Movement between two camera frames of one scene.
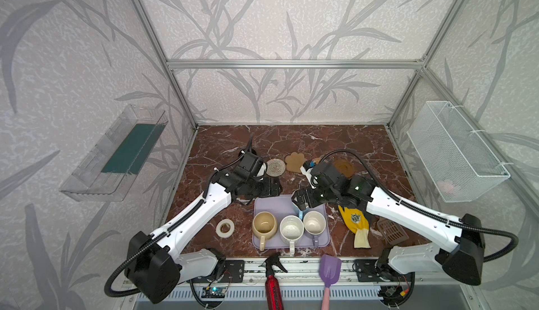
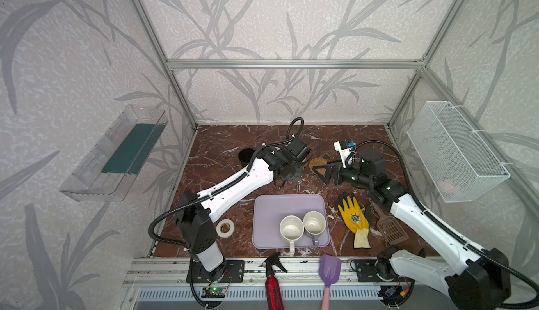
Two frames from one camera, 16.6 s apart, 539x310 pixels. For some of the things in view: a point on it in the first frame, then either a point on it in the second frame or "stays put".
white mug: [314, 222] stays put
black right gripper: [302, 198] to [337, 172]
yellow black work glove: [356, 222] stays put
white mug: [291, 228] stays put
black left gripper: [269, 185] to [288, 173]
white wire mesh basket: [458, 164] stays put
